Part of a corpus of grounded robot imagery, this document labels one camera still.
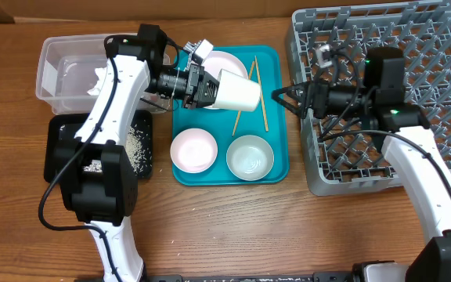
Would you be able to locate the teal plastic serving tray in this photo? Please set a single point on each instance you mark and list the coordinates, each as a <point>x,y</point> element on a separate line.
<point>220,124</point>

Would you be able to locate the grey dishwasher rack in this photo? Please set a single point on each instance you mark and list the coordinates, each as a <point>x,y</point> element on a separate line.
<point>422,30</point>

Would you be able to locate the pale green plastic cup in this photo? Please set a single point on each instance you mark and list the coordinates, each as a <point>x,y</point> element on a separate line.
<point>236,93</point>

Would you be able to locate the left wooden chopstick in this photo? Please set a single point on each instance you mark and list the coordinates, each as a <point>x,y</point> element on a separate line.
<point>240,113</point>

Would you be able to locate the grey-green bowl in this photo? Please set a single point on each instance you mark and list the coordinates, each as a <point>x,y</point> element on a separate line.
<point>250,158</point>

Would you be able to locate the black rail at table edge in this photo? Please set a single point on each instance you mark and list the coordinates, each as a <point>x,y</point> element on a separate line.
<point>288,277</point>

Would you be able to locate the crumpled white tissue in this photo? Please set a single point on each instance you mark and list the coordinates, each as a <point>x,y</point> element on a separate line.
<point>97,87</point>

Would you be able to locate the clear plastic waste bin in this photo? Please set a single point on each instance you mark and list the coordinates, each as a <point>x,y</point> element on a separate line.
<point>66,71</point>

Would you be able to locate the black waste tray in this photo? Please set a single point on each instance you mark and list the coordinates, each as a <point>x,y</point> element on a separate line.
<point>65,126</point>

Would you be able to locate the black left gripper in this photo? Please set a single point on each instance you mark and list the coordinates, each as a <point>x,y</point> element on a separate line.
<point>203,79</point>

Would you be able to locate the pink bowl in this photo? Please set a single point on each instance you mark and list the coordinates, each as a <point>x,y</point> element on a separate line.
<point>193,150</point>

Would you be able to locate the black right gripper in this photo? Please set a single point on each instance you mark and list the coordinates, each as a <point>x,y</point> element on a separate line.
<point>317,89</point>

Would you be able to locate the large white round plate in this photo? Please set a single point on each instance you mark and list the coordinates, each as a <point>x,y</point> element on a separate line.
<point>219,60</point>

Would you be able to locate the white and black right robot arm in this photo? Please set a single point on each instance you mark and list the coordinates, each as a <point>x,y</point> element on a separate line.
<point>402,134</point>

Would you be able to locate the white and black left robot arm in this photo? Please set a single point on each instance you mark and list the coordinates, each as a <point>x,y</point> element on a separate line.
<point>95,176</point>

